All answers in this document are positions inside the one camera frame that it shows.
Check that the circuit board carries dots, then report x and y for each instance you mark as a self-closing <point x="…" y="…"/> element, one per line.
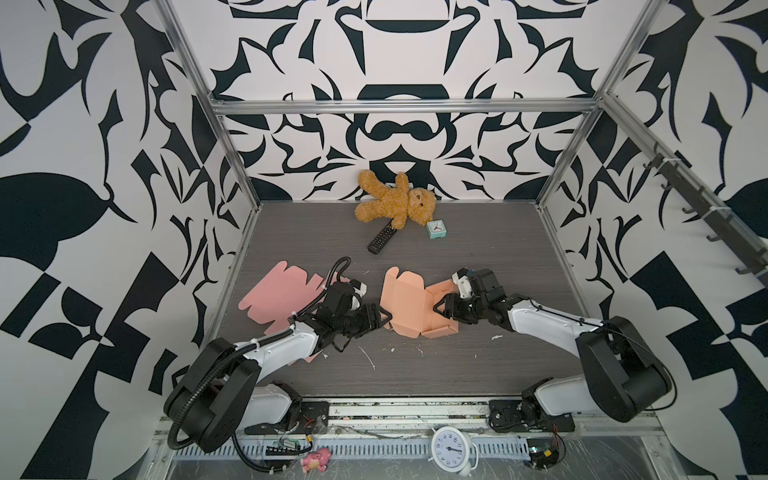
<point x="287" y="447"/>
<point x="545" y="454"/>

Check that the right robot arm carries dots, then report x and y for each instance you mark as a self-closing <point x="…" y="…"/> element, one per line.
<point x="621" y="377"/>

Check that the small pink toy figure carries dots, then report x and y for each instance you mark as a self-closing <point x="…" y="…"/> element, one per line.
<point x="316" y="460"/>

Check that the white round analog clock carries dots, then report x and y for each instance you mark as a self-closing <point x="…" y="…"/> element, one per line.
<point x="452" y="451"/>

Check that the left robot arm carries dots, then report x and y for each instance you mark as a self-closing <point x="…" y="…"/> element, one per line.
<point x="208" y="404"/>

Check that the small teal alarm clock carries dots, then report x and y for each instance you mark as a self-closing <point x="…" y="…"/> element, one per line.
<point x="436" y="229"/>

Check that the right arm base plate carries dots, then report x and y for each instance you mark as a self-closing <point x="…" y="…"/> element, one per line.
<point x="516" y="416"/>

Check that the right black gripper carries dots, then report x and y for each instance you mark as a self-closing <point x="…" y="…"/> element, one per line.
<point x="449" y="309"/>

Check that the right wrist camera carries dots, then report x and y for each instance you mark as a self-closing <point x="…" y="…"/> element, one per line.
<point x="462" y="281"/>

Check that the brown teddy bear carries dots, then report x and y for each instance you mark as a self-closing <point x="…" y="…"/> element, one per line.
<point x="399" y="203"/>

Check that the right circuit board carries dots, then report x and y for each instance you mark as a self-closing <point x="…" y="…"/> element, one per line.
<point x="545" y="454"/>

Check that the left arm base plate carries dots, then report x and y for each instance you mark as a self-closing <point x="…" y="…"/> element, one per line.
<point x="299" y="419"/>

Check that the left circuit board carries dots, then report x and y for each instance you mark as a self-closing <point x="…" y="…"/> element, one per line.
<point x="287" y="447"/>

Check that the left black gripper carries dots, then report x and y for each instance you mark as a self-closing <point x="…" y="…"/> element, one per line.
<point x="371" y="322"/>

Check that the black remote control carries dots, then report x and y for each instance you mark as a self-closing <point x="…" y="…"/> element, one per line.
<point x="382" y="238"/>

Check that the salmon cardboard box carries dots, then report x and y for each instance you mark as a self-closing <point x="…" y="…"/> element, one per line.
<point x="411" y="303"/>

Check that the pink flat cardboard box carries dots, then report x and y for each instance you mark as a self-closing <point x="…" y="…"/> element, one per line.
<point x="284" y="290"/>

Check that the wall hook rack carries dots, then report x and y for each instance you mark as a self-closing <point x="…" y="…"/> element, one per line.
<point x="701" y="202"/>

